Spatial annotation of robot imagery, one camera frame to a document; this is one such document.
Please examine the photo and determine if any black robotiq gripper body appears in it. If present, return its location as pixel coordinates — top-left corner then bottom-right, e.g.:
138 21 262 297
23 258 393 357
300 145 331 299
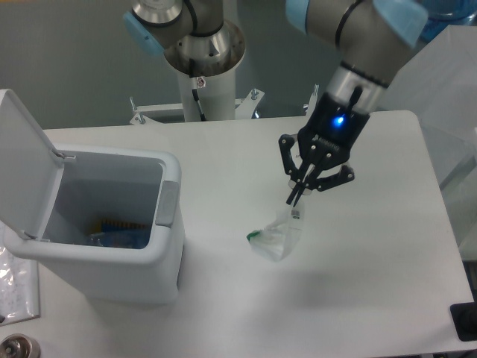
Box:
297 90 370 179

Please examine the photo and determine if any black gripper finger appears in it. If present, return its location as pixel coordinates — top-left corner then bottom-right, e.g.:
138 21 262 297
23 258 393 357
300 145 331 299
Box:
291 164 355 207
278 134 306 204

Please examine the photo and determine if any clear blue plastic bottle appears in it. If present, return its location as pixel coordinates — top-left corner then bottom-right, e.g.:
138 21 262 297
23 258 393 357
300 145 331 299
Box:
85 229 150 249

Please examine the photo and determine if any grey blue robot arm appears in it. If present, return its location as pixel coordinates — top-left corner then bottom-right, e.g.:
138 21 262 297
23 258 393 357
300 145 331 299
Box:
123 1 428 206

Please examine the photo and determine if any white trash can open lid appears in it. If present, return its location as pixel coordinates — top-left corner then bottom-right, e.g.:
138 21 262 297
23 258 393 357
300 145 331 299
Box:
1 89 185 304

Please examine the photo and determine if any blue water jug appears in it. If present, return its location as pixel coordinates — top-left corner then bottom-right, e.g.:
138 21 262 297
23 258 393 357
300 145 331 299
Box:
419 0 476 43

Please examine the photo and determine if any black device at edge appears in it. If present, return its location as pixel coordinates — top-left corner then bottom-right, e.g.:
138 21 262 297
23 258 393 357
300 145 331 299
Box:
450 302 476 342

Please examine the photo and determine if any blue orange snack wrapper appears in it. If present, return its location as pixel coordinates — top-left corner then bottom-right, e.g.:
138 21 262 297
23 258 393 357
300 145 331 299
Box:
89 219 148 235

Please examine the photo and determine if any clear plastic sheet tray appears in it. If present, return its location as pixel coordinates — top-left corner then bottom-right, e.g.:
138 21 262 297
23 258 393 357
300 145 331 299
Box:
1 222 40 326

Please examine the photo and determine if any round metal knob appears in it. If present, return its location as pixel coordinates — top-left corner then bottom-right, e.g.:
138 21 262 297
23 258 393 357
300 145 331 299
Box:
1 333 41 358

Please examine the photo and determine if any white pedestal base frame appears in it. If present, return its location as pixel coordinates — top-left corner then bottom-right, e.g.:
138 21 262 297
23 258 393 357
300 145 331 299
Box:
128 84 322 125

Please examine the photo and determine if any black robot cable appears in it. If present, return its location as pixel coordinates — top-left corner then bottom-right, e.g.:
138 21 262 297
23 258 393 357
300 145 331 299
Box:
188 58 208 122

